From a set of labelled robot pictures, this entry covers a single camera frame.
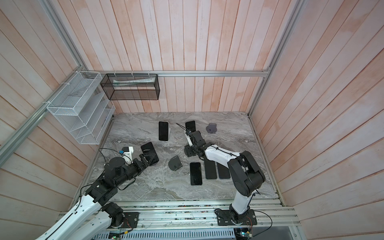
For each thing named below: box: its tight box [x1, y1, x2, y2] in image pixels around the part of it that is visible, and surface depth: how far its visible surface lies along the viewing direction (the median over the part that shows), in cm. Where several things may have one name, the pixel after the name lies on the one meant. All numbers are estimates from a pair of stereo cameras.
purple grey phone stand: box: [206, 123, 218, 134], surface depth 110 cm
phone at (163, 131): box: [158, 121, 169, 142], surface depth 103 cm
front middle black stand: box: [168, 155, 183, 171], surface depth 90 cm
